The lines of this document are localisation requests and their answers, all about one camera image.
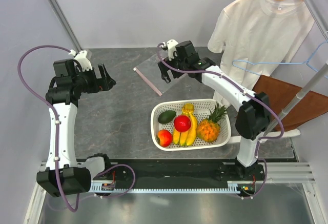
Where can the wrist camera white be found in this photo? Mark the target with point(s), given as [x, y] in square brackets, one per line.
[83, 58]
[171, 48]

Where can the silver clothes rack pole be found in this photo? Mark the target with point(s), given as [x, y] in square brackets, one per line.
[297, 98]

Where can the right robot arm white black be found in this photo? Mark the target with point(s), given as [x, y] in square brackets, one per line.
[253, 111]

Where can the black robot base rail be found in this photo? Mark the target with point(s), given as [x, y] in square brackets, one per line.
[160, 174]

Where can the aluminium frame post left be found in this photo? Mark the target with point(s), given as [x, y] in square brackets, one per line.
[65, 24]

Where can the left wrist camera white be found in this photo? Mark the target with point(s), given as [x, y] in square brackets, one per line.
[83, 58]

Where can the blue clothes hanger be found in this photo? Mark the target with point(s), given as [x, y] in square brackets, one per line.
[307, 62]

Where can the brown cloth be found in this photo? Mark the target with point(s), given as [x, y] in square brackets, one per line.
[281, 93]

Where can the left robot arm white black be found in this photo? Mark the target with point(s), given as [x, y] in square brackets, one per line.
[63, 174]

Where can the white cable duct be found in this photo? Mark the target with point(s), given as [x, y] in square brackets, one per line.
[105, 187]

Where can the white t-shirt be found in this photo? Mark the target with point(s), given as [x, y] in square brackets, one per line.
[254, 36]

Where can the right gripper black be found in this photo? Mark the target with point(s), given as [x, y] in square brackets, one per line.
[164, 68]

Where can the red apple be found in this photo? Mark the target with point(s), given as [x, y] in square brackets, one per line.
[182, 123]

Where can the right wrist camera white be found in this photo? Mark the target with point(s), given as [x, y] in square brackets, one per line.
[171, 48]

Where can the red orange peach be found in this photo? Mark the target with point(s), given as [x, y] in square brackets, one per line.
[164, 138]

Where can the green avocado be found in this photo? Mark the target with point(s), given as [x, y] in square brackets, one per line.
[166, 116]

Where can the clear zip top bag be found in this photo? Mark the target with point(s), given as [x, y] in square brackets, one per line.
[150, 73]

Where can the white perforated plastic basket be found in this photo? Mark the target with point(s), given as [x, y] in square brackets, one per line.
[202, 109]

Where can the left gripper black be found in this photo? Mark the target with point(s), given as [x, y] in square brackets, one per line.
[99, 84]

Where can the orange toy pineapple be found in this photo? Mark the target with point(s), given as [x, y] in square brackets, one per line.
[209, 128]

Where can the yellow banana bunch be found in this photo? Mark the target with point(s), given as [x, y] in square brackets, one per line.
[186, 138]

